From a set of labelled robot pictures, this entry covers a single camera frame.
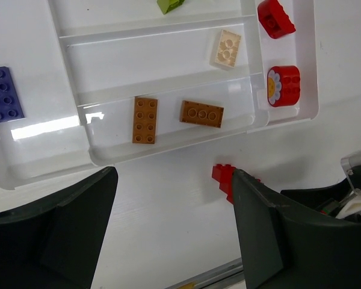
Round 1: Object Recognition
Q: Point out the red stepped lego brick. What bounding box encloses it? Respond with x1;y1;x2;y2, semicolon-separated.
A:
212;164;263;205

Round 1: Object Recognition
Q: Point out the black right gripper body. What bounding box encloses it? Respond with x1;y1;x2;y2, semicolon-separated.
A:
280;179;361;223

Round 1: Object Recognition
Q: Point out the red square lego brick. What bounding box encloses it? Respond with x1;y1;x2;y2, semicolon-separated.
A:
257;0;296;39

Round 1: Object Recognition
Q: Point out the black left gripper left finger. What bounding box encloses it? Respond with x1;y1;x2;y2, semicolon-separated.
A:
0;166;118;288

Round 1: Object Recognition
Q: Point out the white divided sorting tray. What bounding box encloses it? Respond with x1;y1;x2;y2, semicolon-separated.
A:
0;1;319;190

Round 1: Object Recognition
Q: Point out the aluminium rail front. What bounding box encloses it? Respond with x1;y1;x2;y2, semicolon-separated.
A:
169;259;244;288

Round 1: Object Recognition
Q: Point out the orange lego plate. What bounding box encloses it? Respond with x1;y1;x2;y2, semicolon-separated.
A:
132;97;158;145
180;101;224;128

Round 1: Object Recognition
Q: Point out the cream lego plate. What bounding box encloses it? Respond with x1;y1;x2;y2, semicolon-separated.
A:
210;29;242;70

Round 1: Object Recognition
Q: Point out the red flower lego brick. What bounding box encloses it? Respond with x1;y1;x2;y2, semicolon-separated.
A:
267;66;301;107

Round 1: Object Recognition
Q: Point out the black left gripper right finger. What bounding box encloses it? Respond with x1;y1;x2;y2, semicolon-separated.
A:
234;177;361;288

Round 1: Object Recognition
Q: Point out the purple lego plate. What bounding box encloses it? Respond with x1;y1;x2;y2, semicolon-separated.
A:
0;66;25;123

